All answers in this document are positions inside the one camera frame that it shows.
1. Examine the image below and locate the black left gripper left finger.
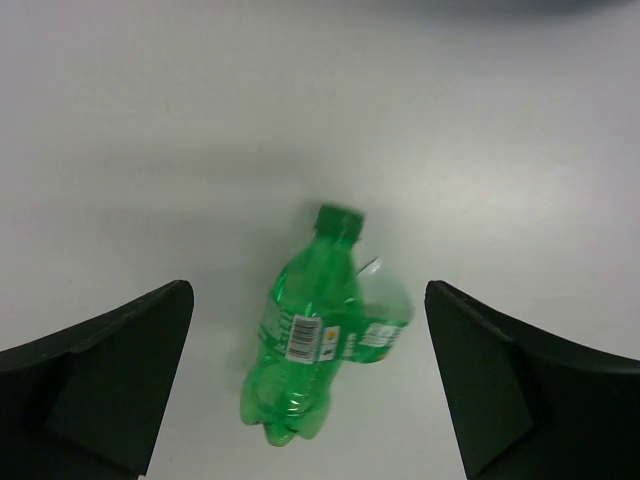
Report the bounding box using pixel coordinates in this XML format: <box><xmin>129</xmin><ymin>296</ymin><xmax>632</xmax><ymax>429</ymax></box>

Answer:
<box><xmin>1</xmin><ymin>280</ymin><xmax>193</xmax><ymax>476</ymax></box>

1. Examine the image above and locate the green plastic soda bottle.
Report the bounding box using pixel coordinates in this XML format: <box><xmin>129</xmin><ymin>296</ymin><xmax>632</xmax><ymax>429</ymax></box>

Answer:
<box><xmin>240</xmin><ymin>203</ymin><xmax>413</xmax><ymax>447</ymax></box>

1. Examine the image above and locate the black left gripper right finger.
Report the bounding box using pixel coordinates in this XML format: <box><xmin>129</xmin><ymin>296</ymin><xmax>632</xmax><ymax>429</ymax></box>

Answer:
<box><xmin>424</xmin><ymin>280</ymin><xmax>639</xmax><ymax>479</ymax></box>

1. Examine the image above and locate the teal plastic bin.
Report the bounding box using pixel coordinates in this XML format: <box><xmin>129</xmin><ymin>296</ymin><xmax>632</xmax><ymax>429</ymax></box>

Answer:
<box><xmin>402</xmin><ymin>0</ymin><xmax>632</xmax><ymax>19</ymax></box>

